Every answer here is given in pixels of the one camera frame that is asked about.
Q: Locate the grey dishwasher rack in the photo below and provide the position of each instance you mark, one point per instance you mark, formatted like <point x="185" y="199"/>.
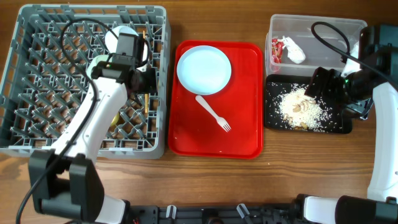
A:
<point x="42" y="86"/>

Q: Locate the red plastic tray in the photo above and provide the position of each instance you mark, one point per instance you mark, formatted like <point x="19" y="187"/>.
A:
<point x="194" y="132"/>

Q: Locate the wooden chopstick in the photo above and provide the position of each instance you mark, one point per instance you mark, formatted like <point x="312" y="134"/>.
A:
<point x="146" y="96"/>

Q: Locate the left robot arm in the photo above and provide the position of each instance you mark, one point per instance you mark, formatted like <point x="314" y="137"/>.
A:
<point x="64" y="181"/>

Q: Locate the red snack wrapper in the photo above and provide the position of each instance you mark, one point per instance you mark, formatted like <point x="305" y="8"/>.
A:
<point x="276" y="50"/>

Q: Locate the light blue small bowl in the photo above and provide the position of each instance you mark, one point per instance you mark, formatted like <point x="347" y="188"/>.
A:
<point x="111" y="40"/>

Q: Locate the white napkin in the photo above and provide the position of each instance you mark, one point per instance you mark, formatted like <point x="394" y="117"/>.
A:
<point x="295" y="53"/>

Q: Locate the rice and peanut shells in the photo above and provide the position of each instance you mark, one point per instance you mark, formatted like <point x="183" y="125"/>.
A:
<point x="300" y="109"/>

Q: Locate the black tray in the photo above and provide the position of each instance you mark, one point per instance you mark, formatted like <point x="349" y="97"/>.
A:
<point x="339" y="124"/>

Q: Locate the yellow cup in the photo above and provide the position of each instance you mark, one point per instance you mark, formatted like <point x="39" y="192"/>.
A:
<point x="115" y="120"/>

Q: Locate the light blue plate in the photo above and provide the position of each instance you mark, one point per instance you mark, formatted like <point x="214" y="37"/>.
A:
<point x="204" y="70"/>

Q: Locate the clear plastic bin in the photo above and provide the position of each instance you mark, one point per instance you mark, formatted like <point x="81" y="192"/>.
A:
<point x="298" y="28"/>

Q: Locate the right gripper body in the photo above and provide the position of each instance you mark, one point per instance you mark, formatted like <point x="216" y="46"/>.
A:
<point x="334" y="88"/>

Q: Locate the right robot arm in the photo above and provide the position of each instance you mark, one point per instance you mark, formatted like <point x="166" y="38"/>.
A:
<point x="376" y="79"/>

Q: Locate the green bowl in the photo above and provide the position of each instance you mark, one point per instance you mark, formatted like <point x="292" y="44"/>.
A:
<point x="94" y="62"/>

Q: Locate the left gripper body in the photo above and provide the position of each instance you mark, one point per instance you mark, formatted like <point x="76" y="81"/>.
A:
<point x="147" y="81"/>

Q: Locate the white plastic fork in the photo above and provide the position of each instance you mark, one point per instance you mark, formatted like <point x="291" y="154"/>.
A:
<point x="221" y="121"/>

